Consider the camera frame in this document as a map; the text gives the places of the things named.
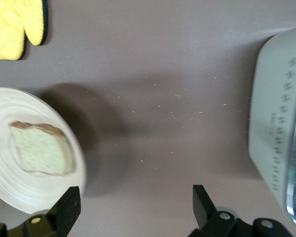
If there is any yellow quilted oven mitt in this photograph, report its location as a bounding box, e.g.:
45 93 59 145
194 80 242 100
0 0 48 61

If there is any round wooden plate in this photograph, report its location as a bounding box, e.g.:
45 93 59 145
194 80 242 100
0 87 87 215

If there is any chrome and beige toaster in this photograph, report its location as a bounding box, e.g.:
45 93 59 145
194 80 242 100
248 24 296 234

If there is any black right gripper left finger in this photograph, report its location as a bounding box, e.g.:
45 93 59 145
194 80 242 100
7 186 81 237

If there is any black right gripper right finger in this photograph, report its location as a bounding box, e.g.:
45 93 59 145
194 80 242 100
188 184 293 237

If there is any slice of brown bread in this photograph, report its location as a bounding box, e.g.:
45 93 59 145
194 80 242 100
9 121 76 176

